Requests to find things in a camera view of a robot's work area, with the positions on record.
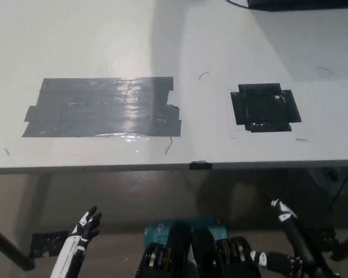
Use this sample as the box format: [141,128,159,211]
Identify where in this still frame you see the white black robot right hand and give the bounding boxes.
[251,198,320,270]

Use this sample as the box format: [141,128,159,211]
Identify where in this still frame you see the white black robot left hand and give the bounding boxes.
[50,205,103,278]

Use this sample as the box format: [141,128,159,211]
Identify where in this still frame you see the black slanted table leg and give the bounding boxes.
[0,221,35,270]
[329,228,348,261]

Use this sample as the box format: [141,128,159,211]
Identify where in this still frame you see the small black edge tape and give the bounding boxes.
[188,160,213,170]

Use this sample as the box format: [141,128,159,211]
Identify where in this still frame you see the square black tape patch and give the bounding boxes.
[230,83,302,133]

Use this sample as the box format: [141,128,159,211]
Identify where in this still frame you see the large grey tape patch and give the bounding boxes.
[21,76,183,138]

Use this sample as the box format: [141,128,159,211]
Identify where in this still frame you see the black flat device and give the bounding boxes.
[247,0,348,12]

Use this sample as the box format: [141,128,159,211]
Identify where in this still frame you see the thin dark hanging cable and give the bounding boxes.
[327,167,348,211]

